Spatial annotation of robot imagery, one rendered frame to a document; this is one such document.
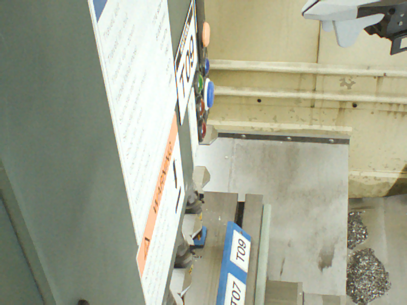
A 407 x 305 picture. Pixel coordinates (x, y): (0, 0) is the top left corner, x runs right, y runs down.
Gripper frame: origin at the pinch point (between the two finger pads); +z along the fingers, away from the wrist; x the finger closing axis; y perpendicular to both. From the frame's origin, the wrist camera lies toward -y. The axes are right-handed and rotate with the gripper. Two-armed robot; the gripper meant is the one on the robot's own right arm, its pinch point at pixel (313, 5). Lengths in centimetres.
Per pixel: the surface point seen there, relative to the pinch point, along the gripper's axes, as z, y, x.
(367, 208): -47, 101, 42
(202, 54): 13.3, 1.9, -0.4
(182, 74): 18.5, -3.3, -9.3
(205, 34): 12.9, -0.7, -0.7
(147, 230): 26.8, -1.9, -23.6
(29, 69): 32, -24, -32
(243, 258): -1, 73, 22
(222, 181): -10, 85, 55
